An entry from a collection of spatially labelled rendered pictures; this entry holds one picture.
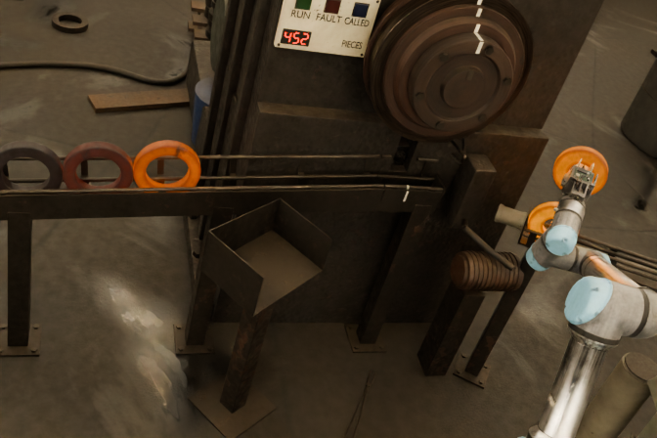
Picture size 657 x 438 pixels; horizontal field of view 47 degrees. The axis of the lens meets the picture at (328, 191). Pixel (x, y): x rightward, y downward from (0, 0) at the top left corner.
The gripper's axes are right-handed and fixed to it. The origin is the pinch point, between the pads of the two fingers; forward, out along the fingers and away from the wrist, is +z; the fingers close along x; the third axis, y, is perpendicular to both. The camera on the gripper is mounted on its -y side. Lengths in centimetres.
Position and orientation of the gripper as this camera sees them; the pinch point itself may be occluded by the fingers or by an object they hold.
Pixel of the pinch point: (583, 166)
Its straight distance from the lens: 238.1
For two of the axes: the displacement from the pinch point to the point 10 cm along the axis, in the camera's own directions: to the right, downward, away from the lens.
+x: -9.0, -3.9, 1.8
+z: 4.1, -6.6, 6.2
